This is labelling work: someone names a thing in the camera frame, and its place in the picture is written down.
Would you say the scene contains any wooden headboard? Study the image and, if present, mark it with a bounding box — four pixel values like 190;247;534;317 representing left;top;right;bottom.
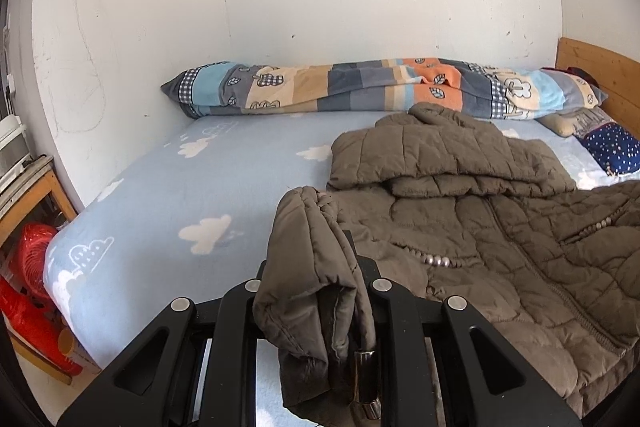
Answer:
555;38;640;140

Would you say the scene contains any wooden side table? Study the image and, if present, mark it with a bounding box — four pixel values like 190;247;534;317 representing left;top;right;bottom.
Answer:
0;154;78;248

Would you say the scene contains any patchwork striped blanket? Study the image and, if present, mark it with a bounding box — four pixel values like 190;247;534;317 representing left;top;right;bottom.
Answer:
160;57;611;122

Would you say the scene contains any light blue cloud-print bed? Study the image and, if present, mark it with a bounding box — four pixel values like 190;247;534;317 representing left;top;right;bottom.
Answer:
44;109;640;427

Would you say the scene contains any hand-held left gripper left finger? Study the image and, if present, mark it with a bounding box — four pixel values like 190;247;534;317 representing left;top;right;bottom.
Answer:
57;259;281;427

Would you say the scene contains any navy dotted pillow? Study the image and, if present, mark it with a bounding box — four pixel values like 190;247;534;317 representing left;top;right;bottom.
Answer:
575;119;640;175

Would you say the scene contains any brown quilted puffer jacket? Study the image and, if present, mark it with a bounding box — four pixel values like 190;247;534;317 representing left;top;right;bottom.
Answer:
252;102;640;427

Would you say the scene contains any red plastic fan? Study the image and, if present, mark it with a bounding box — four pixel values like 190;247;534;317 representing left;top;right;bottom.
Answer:
19;222;60;303

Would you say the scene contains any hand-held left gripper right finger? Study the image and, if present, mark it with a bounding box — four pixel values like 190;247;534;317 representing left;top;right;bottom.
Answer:
342;229;583;427

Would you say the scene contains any white appliance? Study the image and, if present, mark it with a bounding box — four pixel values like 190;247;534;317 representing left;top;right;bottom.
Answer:
0;114;31;208

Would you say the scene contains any beige pillow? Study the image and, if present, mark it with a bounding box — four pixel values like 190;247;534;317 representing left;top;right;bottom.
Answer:
537;107;621;138

